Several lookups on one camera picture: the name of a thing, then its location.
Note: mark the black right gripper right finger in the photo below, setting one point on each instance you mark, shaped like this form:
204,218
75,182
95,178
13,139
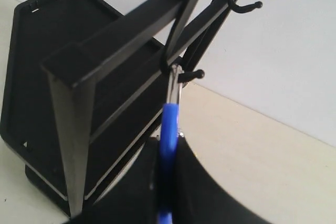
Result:
198,198

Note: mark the black metal two-tier rack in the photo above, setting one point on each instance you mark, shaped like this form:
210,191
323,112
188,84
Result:
85,87

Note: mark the blue carabiner with metal loop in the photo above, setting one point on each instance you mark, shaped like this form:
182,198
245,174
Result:
168,144

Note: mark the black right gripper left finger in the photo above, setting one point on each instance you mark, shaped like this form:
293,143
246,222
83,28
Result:
134,198

